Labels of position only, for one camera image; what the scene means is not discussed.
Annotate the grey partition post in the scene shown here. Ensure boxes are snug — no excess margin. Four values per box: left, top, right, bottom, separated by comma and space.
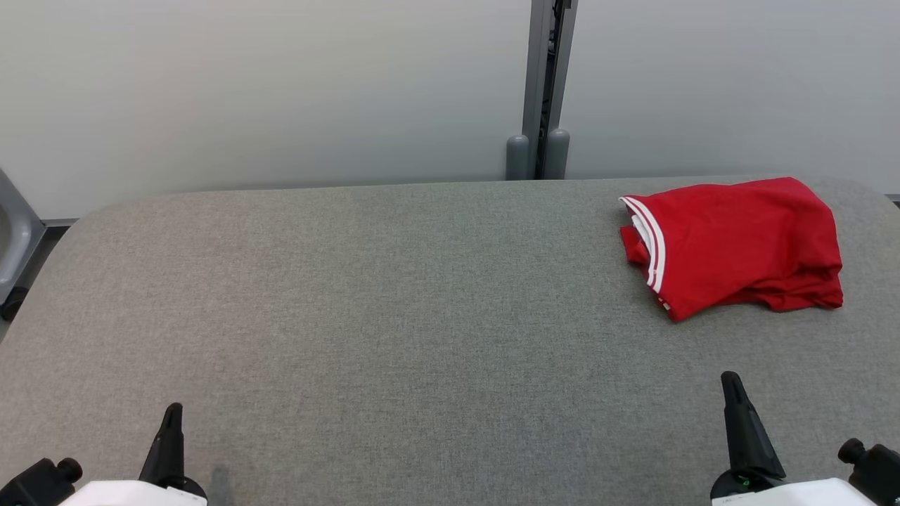
505, 0, 579, 181

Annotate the red jersey with white sleeves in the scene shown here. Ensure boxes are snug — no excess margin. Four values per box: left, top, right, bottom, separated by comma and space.
619, 176, 844, 323

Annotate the grey cart frame with caster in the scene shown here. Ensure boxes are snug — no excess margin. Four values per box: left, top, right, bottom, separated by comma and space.
0, 169, 46, 322

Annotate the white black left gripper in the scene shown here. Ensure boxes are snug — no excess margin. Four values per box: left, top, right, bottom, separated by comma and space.
60, 403, 209, 506

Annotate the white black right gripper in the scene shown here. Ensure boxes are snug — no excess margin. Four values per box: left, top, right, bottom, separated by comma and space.
710, 371, 880, 506

